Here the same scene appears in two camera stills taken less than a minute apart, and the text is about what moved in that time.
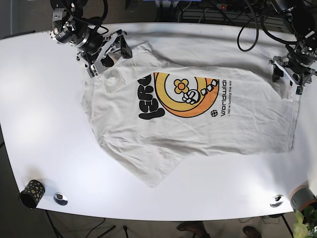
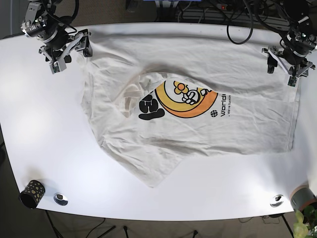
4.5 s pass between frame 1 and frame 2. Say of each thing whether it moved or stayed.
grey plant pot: stayed
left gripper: moved
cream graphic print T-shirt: moved
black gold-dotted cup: stayed
